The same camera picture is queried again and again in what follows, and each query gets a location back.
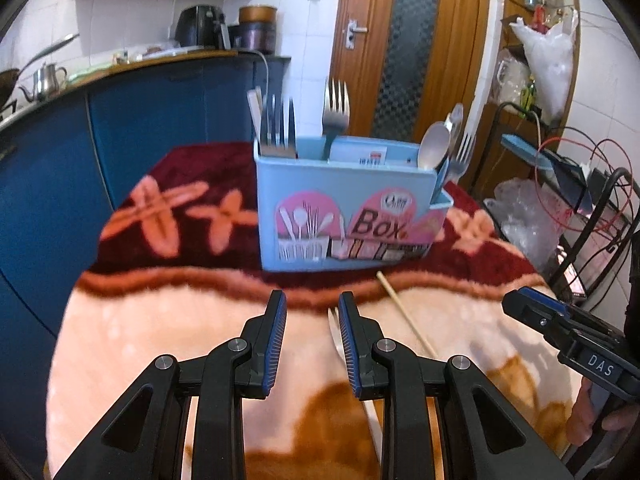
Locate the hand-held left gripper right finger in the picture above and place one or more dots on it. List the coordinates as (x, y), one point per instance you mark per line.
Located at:
(347, 350)

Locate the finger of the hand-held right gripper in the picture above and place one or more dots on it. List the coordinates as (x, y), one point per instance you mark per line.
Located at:
(547, 300)
(530, 312)

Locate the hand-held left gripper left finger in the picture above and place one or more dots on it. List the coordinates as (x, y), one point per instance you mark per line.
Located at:
(277, 345)

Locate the white chopstick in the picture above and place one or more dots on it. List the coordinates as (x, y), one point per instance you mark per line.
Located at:
(334, 330)

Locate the light blue utensil box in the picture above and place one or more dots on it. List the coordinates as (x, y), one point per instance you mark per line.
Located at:
(300, 180)

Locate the small metal fork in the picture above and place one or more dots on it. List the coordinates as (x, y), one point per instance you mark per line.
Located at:
(462, 152)

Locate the beige plastic spoon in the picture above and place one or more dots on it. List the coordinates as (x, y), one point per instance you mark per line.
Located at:
(432, 145)

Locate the large metal fork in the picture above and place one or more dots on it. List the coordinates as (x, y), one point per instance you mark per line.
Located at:
(334, 110)

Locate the person's right hand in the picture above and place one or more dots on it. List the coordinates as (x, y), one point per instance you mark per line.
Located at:
(580, 415)

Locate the wooden chopstick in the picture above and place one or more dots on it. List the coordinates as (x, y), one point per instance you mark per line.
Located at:
(400, 305)

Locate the clear plastic bag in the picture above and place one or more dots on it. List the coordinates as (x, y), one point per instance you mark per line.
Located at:
(520, 215)

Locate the black metal rack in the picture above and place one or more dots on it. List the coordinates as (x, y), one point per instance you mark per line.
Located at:
(590, 220)

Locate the red and peach plush blanket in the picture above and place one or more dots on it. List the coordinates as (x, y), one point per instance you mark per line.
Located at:
(150, 320)

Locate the white printed card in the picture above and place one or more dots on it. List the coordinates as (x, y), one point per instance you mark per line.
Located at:
(360, 155)

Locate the clear plastic jug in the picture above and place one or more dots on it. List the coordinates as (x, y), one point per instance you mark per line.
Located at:
(510, 80)

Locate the white plastic bag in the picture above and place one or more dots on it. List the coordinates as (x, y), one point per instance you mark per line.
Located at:
(547, 65)

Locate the blue kitchen cabinet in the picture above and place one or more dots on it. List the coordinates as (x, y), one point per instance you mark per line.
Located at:
(75, 160)

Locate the wooden door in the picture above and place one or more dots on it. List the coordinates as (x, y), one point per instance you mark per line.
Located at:
(415, 35)

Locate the purple pot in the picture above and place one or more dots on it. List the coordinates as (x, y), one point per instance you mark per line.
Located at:
(257, 37)

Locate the black air fryer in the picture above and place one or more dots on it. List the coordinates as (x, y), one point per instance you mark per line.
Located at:
(197, 25)

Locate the brown round tin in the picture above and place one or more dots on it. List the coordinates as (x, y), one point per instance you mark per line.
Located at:
(257, 12)

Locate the metal kettle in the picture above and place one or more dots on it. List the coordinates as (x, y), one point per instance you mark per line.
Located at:
(45, 80)

